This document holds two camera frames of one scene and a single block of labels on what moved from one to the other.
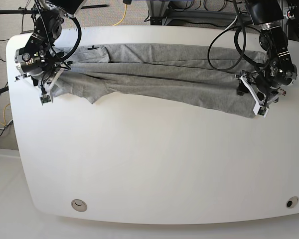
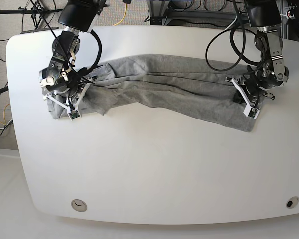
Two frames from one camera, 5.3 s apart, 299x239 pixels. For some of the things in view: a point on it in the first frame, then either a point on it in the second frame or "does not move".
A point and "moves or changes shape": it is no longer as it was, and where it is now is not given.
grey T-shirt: [195, 77] moves or changes shape
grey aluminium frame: [160, 16] does not move
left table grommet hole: [79, 205] does not move
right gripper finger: [241, 89] -> [237, 98]
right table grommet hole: [292, 201] does not move
